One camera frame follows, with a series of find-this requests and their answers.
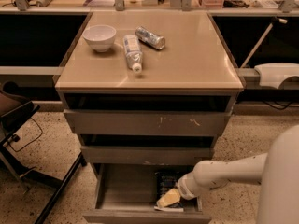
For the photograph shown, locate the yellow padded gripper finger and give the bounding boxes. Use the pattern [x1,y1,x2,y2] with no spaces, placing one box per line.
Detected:
[156,188,182,208]

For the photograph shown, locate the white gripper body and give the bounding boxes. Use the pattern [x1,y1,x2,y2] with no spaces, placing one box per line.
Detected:
[177,173,200,200]

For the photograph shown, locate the blue chip bag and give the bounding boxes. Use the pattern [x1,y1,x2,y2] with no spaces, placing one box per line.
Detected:
[154,172,184,212]

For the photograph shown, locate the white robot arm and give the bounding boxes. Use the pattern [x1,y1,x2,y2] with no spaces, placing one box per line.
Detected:
[156,125,299,224]

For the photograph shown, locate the open bottom drawer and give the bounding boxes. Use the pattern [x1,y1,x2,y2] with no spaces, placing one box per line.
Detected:
[83,164,211,224]

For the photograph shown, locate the middle drawer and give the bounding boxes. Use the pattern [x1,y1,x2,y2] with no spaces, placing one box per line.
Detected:
[81,146,213,165]

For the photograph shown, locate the grey drawer cabinet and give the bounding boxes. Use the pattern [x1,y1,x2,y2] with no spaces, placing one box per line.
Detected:
[54,10,245,224]

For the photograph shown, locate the top drawer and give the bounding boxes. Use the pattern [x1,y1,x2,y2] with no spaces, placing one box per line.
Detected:
[64,109,231,136]

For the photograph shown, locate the white plastic housing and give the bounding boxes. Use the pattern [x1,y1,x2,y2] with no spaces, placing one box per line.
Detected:
[254,63,299,89]

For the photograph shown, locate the silver drink can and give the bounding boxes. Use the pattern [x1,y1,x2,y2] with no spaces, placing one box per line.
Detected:
[135,26,165,50]

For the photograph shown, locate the clear plastic water bottle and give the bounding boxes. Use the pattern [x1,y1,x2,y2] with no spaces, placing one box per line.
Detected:
[123,35,143,74]

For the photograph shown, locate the white bowl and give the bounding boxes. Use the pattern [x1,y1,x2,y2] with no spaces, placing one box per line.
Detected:
[82,25,117,52]

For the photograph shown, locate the black office chair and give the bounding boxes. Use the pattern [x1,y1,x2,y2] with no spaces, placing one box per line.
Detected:
[0,80,88,224]

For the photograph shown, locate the dark items on right shelf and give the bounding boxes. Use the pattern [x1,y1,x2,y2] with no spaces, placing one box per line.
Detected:
[223,0,249,8]

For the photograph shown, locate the black floor cable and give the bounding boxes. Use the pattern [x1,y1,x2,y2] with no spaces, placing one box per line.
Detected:
[7,117,44,153]

